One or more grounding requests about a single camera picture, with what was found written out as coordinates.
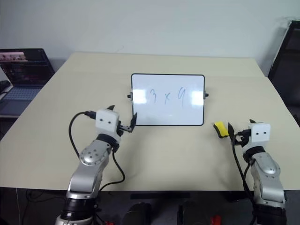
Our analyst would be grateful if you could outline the open dark laptop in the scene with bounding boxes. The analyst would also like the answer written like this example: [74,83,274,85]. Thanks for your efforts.
[0,48,56,118]

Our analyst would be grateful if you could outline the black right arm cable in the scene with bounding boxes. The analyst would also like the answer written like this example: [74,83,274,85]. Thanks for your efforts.
[231,131,256,213]

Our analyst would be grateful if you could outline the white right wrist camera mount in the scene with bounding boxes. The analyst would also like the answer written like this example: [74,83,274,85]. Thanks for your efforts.
[247,121,272,149]

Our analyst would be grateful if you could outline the black-framed tabletop whiteboard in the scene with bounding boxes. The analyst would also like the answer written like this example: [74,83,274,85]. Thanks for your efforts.
[127,73,210,127]

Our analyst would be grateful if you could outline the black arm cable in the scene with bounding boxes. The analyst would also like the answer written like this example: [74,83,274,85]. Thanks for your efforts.
[231,131,256,213]
[68,111,126,191]

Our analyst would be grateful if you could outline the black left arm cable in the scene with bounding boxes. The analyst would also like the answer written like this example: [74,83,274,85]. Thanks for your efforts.
[68,111,126,191]

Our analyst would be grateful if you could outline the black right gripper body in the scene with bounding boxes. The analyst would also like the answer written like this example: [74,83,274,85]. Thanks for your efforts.
[234,128,251,147]

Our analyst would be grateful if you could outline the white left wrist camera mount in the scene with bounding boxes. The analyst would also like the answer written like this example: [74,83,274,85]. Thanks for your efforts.
[95,108,120,137]

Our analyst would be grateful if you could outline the small red object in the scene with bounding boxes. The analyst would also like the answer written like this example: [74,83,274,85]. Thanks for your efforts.
[209,214,222,225]

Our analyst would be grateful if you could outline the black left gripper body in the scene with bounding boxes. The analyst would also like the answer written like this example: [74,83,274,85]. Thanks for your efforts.
[116,120,134,138]

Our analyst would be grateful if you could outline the black chair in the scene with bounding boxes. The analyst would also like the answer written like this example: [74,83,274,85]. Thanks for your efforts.
[267,20,300,132]

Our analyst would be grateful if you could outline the yellow and black eraser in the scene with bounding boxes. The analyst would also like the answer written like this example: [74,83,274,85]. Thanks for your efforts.
[212,120,229,139]

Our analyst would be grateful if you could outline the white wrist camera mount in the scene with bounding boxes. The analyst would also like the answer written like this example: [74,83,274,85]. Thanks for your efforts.
[95,108,120,137]
[247,121,272,149]

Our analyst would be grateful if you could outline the black object beside laptop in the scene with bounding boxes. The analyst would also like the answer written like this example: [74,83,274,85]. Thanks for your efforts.
[0,80,11,95]

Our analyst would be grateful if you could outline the dark rounded shape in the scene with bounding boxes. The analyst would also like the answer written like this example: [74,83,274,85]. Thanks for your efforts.
[126,202,153,225]

